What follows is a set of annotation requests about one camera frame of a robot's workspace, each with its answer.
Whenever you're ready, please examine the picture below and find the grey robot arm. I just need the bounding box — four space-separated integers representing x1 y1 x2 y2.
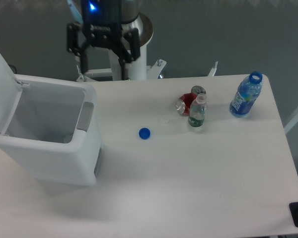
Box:
67 0 141 80

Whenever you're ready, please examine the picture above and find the blue drink bottle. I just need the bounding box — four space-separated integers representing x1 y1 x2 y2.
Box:
229 71 263 118

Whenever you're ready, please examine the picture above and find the white trash can lid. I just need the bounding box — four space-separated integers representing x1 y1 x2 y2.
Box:
0 54 30 135

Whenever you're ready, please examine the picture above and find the clear green-label bottle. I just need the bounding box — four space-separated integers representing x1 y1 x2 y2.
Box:
188 93 207 127

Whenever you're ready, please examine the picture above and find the crushed red soda can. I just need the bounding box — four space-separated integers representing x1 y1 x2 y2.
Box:
175 85 206 116

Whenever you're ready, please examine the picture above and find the white metal base frame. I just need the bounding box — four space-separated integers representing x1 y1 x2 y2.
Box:
75 59 219 82

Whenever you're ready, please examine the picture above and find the blue bottle cap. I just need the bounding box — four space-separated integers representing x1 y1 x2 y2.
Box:
139 127 151 140

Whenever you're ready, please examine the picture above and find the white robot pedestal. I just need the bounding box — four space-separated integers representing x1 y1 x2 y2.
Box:
108 12 153 81

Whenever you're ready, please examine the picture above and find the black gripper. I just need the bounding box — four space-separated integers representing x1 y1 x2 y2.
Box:
67 0 141 80

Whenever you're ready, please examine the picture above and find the clear bottle cap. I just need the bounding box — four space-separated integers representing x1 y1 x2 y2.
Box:
158 116 170 124

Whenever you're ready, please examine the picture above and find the white trash can body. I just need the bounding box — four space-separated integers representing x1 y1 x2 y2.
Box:
0 75 103 186

